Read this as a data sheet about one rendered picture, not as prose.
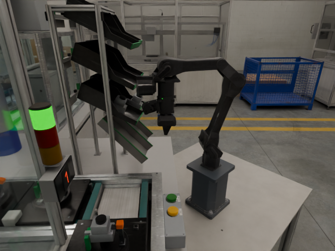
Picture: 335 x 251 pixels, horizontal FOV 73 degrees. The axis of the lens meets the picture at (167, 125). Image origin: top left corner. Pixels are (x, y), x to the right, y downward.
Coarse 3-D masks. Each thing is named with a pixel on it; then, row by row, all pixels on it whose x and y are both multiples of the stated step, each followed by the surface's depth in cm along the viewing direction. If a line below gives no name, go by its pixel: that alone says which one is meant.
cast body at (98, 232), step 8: (96, 216) 66; (104, 216) 64; (96, 224) 63; (104, 224) 63; (112, 224) 67; (88, 232) 65; (96, 232) 63; (104, 232) 63; (112, 232) 64; (96, 240) 64; (104, 240) 64; (112, 240) 64
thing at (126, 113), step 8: (88, 80) 101; (96, 80) 108; (80, 88) 96; (88, 88) 96; (96, 88) 109; (112, 88) 108; (80, 96) 98; (88, 96) 98; (96, 96) 97; (104, 96) 97; (112, 96) 110; (96, 104) 99; (104, 104) 98; (112, 104) 98; (128, 104) 110; (112, 112) 99; (128, 112) 108; (136, 112) 112; (128, 120) 100; (136, 120) 104
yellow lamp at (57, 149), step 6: (42, 150) 57; (48, 150) 57; (54, 150) 58; (60, 150) 60; (42, 156) 58; (48, 156) 57; (54, 156) 58; (60, 156) 60; (42, 162) 59; (48, 162) 58; (54, 162) 59
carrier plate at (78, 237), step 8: (80, 224) 77; (88, 224) 77; (128, 224) 77; (144, 224) 77; (80, 232) 74; (128, 232) 74; (136, 232) 74; (144, 232) 74; (72, 240) 72; (80, 240) 72; (136, 240) 72; (144, 240) 72; (72, 248) 69; (80, 248) 69; (136, 248) 69; (144, 248) 69
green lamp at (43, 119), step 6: (48, 108) 54; (30, 114) 53; (36, 114) 53; (42, 114) 53; (48, 114) 54; (36, 120) 53; (42, 120) 54; (48, 120) 55; (54, 120) 57; (36, 126) 54; (42, 126) 54; (48, 126) 55
